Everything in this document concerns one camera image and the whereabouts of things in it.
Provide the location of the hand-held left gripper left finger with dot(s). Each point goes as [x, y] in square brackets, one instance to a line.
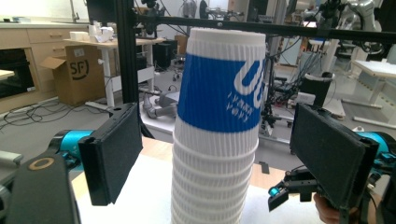
[113, 155]

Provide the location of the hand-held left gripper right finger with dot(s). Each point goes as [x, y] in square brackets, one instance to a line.
[333, 155]

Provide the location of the blue banded paper cup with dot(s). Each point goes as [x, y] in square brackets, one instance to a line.
[211, 93]

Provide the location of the black bin with white liner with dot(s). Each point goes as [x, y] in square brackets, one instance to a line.
[316, 88]

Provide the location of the grey device on floor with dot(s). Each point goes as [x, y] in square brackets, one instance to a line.
[162, 105]

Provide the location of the printed cardboard box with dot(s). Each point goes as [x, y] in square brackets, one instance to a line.
[77, 74]

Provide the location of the white table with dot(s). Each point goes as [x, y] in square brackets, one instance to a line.
[373, 67]

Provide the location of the black box under table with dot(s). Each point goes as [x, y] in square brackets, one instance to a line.
[165, 54]

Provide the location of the white-legged wooden table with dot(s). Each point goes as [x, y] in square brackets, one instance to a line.
[124, 42]

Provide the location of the white paper items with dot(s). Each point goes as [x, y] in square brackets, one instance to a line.
[102, 32]

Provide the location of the black aluminium crossbeam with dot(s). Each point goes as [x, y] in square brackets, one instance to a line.
[295, 30]

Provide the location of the wooden cabinet row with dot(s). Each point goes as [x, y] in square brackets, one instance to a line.
[37, 35]

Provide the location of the black aluminium frame post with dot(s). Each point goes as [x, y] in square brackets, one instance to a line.
[127, 53]

